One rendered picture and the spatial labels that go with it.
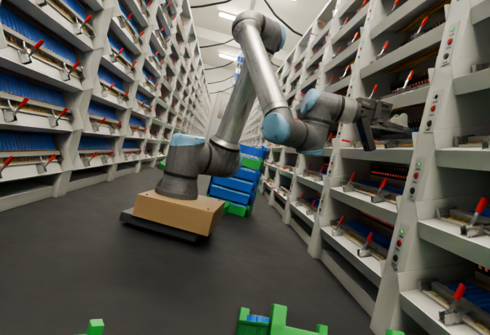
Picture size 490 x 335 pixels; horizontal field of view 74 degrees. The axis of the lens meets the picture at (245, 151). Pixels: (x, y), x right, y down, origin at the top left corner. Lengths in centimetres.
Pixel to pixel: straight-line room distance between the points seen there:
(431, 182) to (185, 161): 90
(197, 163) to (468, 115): 97
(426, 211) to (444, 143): 19
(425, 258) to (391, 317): 18
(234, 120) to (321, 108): 49
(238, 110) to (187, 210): 48
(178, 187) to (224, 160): 24
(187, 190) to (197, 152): 17
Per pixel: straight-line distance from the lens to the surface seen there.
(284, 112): 102
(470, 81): 100
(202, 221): 130
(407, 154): 112
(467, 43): 109
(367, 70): 163
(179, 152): 140
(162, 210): 133
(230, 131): 146
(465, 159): 92
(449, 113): 103
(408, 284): 103
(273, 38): 145
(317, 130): 108
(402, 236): 104
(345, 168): 165
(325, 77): 239
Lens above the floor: 41
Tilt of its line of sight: level
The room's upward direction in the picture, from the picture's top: 14 degrees clockwise
